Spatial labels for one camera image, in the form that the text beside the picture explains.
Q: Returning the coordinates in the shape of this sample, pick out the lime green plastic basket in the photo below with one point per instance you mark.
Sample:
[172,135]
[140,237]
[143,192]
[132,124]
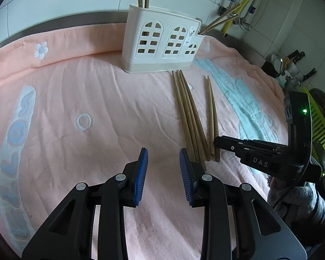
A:
[321,130]

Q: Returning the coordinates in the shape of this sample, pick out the group of wooden chopsticks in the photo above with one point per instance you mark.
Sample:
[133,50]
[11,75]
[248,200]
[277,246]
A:
[192,113]

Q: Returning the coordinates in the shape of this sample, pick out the metal ladle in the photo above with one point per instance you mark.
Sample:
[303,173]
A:
[277,62]

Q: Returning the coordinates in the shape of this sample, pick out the pink printed towel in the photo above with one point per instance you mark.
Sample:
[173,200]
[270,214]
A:
[92,108]

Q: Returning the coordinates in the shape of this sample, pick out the person's right forearm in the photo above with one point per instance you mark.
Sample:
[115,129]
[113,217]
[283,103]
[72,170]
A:
[306,211]

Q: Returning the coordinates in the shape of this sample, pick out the metal angle valve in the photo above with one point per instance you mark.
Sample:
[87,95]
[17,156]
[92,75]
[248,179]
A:
[222,9]
[246,25]

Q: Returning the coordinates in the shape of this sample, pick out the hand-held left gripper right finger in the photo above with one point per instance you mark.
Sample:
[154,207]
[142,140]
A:
[184,173]

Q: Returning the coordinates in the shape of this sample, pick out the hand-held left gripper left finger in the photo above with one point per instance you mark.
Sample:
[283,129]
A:
[140,176]

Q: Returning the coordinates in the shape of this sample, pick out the cream plastic chopstick holder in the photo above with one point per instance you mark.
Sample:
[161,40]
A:
[157,43]

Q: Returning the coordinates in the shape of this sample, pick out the person's right hand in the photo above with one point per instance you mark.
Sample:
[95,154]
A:
[272,182]

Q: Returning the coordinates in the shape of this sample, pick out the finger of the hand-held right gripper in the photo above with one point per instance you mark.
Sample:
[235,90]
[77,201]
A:
[262,144]
[230,148]

